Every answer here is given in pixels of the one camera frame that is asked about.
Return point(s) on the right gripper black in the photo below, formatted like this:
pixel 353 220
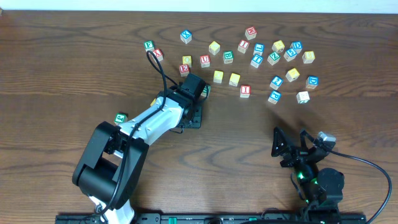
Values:
pixel 297 156

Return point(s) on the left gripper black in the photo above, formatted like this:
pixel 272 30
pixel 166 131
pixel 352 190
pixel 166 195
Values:
pixel 195 115

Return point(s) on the red i block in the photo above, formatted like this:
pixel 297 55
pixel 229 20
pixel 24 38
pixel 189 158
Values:
pixel 243 46
pixel 245 91

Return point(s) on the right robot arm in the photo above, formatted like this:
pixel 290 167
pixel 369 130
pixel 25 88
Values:
pixel 321 189

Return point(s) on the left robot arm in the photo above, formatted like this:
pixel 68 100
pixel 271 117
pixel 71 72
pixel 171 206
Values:
pixel 109 168

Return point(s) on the green R block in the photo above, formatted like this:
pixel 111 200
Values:
pixel 206 91

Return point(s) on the red E block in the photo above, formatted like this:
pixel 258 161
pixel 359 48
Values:
pixel 184 70

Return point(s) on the yellow block upper left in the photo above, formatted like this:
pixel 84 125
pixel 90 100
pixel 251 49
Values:
pixel 187 60

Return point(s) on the yellow block centre left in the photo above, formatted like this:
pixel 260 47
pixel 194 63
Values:
pixel 218 76

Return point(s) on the red U block upper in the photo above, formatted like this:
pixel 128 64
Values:
pixel 205 61

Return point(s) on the yellow block centre right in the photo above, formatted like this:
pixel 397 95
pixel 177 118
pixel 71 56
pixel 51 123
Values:
pixel 234 79

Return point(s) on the yellow block top centre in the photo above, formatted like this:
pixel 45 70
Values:
pixel 214 48

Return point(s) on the green B block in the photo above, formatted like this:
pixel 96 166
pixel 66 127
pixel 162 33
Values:
pixel 228 56

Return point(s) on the red Y block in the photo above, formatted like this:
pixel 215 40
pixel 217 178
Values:
pixel 158 53

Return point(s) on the plain white wooden block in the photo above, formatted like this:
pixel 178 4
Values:
pixel 302 97

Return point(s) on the blue X block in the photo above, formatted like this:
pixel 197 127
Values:
pixel 186 36

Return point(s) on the blue P block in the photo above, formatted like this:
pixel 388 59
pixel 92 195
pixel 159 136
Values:
pixel 274 97

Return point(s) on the green F block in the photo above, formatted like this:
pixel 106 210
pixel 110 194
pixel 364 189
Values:
pixel 149 45

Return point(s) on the blue 2 block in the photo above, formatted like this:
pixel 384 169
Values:
pixel 276 82

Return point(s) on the blue D block right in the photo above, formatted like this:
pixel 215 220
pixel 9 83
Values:
pixel 312 82

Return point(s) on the blue d block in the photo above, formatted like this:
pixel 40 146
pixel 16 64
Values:
pixel 296 46
pixel 312 82

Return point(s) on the blue T block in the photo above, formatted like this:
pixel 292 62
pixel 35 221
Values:
pixel 256 60

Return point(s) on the yellow block right middle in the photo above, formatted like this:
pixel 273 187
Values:
pixel 292 74

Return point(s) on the blue L block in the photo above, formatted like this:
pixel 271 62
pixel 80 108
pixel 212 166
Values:
pixel 258 49

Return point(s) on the green J block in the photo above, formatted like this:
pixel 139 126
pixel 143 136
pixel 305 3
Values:
pixel 120 118

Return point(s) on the red W block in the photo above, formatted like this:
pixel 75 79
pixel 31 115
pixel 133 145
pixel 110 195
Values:
pixel 250 33

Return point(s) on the green Z block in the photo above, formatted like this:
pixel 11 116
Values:
pixel 273 58

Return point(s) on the yellow B block far right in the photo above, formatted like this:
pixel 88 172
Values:
pixel 308 57

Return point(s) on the blue S block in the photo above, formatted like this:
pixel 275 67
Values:
pixel 290 54

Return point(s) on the yellow block top right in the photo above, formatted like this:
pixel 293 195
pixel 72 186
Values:
pixel 278 46

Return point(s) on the blue D block upper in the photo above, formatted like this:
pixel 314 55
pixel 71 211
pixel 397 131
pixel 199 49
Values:
pixel 296 46

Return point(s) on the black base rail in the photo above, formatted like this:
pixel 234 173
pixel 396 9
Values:
pixel 155 218

